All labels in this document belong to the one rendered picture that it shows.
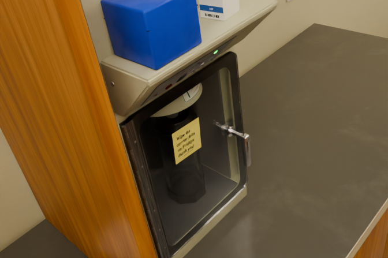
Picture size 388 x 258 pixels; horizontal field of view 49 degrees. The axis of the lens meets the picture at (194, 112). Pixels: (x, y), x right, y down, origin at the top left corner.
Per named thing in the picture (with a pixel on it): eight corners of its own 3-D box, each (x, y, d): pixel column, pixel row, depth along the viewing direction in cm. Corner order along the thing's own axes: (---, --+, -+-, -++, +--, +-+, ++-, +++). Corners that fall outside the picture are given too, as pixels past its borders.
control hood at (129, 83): (113, 113, 71) (97, 61, 65) (234, 37, 89) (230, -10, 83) (159, 138, 64) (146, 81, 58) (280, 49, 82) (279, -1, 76)
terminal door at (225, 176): (162, 262, 95) (121, 120, 72) (245, 183, 112) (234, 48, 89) (164, 264, 95) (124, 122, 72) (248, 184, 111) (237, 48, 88)
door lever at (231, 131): (236, 154, 102) (230, 160, 101) (233, 123, 97) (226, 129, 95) (254, 163, 99) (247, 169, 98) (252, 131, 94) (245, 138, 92)
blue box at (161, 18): (113, 55, 66) (98, 0, 61) (159, 30, 72) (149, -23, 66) (156, 71, 60) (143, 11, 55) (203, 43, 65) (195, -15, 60)
